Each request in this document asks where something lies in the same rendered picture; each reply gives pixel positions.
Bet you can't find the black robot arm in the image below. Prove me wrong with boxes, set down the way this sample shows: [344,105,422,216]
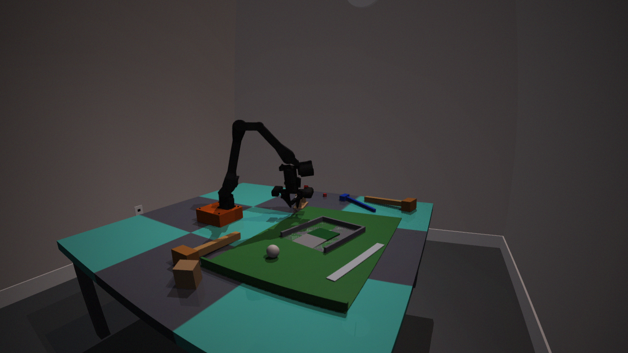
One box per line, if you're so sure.
[217,120,314,210]

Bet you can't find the grey ball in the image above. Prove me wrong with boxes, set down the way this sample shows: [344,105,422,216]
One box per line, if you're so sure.
[266,245,280,258]

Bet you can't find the grey flat bar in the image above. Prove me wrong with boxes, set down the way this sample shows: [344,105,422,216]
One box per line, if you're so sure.
[327,243,384,282]

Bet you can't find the green flat mat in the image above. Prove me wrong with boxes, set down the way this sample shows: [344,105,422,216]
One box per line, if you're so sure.
[211,206,402,309]

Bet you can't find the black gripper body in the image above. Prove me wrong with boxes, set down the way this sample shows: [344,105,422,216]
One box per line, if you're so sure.
[271,177,314,199]

